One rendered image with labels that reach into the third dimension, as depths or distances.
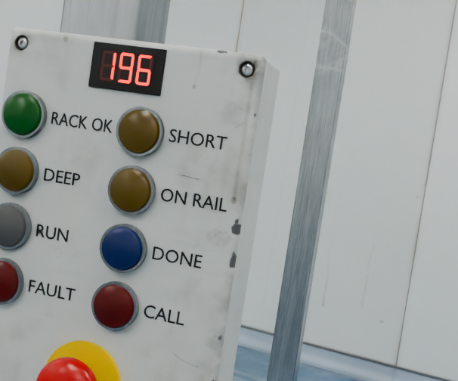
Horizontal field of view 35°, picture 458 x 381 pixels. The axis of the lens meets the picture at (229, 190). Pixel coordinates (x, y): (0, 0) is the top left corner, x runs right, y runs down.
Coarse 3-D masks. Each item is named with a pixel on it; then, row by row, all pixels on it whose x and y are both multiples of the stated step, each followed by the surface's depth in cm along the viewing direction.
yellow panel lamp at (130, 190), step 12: (132, 168) 44; (120, 180) 44; (132, 180) 43; (144, 180) 43; (120, 192) 44; (132, 192) 43; (144, 192) 43; (120, 204) 44; (132, 204) 43; (144, 204) 43
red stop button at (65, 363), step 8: (56, 360) 43; (64, 360) 43; (72, 360) 43; (48, 368) 43; (56, 368) 43; (64, 368) 42; (72, 368) 42; (80, 368) 42; (88, 368) 43; (40, 376) 43; (48, 376) 43; (56, 376) 42; (64, 376) 42; (72, 376) 42; (80, 376) 42; (88, 376) 42
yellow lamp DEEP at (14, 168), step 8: (8, 152) 46; (16, 152) 46; (24, 152) 46; (0, 160) 46; (8, 160) 46; (16, 160) 45; (24, 160) 45; (0, 168) 46; (8, 168) 46; (16, 168) 45; (24, 168) 45; (32, 168) 45; (0, 176) 46; (8, 176) 46; (16, 176) 45; (24, 176) 45; (32, 176) 46; (8, 184) 46; (16, 184) 45; (24, 184) 45
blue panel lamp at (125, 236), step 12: (120, 228) 44; (108, 240) 44; (120, 240) 44; (132, 240) 43; (108, 252) 44; (120, 252) 44; (132, 252) 43; (108, 264) 44; (120, 264) 44; (132, 264) 44
